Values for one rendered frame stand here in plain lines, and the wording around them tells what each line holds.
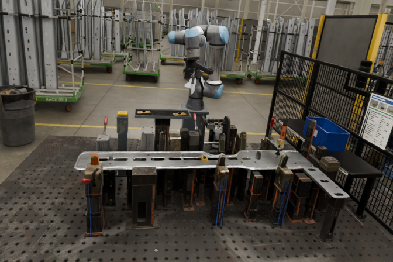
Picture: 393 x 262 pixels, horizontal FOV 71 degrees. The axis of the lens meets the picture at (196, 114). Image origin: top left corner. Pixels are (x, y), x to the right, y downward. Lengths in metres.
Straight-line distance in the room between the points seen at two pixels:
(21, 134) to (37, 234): 2.68
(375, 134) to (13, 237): 2.05
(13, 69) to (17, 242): 4.52
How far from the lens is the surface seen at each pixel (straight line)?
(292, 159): 1.84
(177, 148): 1.72
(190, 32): 1.54
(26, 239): 1.67
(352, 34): 3.92
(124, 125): 1.85
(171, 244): 1.53
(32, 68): 5.80
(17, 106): 4.06
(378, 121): 1.96
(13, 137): 4.25
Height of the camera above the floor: 1.77
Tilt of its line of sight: 19 degrees down
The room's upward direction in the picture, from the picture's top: 5 degrees clockwise
